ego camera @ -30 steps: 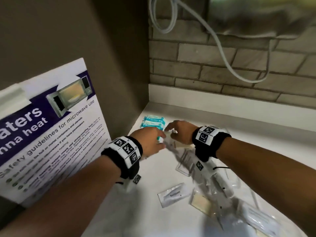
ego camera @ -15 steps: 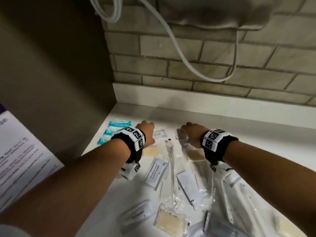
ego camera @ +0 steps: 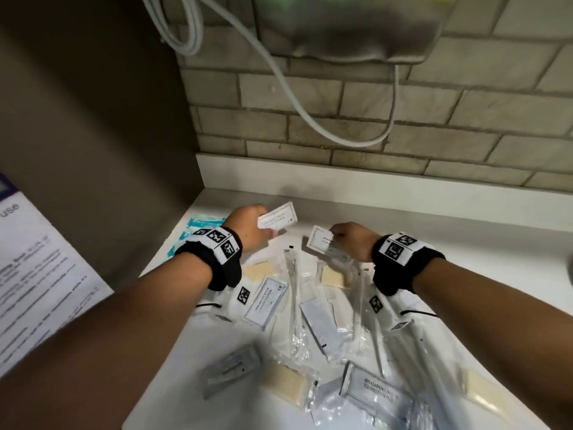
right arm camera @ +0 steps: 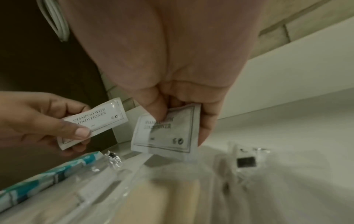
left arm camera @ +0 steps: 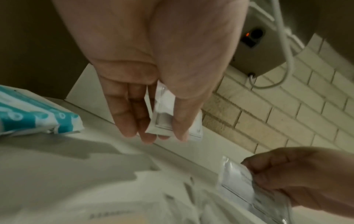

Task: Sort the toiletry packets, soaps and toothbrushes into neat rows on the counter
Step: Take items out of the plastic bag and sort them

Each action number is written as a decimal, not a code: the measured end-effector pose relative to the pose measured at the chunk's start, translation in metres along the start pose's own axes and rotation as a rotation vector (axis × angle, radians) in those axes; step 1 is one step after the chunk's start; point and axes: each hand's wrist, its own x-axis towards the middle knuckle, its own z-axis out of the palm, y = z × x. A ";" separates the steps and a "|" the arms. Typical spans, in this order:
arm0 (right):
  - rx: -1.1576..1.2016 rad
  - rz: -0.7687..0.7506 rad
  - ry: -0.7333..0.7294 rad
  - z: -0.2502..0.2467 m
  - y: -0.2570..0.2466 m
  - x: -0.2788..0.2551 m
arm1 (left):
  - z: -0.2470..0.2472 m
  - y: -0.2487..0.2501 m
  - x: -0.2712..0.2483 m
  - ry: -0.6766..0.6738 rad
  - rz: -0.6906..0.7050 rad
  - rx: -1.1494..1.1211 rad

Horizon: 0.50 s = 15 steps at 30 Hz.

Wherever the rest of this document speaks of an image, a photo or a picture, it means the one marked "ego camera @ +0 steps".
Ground person's left hand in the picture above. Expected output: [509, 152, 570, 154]
[222, 203, 278, 254]

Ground person's right hand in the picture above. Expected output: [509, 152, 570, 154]
[329, 221, 384, 263]

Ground row of teal wipe packets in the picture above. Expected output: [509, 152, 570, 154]
[166, 214, 227, 260]

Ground person's left forearm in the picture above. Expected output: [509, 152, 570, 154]
[0, 253, 214, 430]

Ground person's right forearm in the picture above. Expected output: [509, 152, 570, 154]
[411, 258, 573, 430]

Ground black wristband with marker tags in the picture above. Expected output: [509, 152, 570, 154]
[371, 231, 446, 297]
[174, 225, 244, 293]

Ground white table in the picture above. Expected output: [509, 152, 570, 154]
[123, 188, 573, 430]

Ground white and purple poster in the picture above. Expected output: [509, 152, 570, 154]
[0, 172, 115, 379]

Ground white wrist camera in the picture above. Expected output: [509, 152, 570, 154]
[365, 288, 411, 332]
[214, 281, 254, 325]

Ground white looped wall cable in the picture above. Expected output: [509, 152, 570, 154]
[139, 0, 401, 148]

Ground steel wall dispenser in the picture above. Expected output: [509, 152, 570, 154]
[252, 0, 460, 65]

